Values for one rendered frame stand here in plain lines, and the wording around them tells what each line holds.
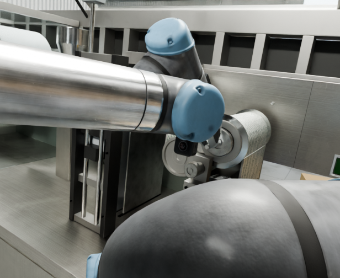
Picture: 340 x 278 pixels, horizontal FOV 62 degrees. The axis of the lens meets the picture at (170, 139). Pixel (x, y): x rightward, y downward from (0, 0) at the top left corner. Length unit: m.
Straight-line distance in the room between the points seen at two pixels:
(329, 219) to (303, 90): 0.86
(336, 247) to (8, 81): 0.26
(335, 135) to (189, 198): 0.88
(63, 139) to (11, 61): 1.02
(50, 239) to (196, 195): 0.78
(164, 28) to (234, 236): 0.38
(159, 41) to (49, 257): 0.63
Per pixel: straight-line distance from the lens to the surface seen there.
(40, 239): 0.95
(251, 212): 0.17
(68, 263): 0.85
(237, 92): 1.09
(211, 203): 0.18
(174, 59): 0.48
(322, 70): 1.11
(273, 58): 1.14
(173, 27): 0.49
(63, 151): 1.29
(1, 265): 1.19
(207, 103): 0.34
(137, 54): 0.87
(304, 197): 0.20
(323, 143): 1.05
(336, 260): 0.19
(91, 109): 0.29
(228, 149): 0.74
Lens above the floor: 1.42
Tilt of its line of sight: 14 degrees down
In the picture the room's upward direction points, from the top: 7 degrees clockwise
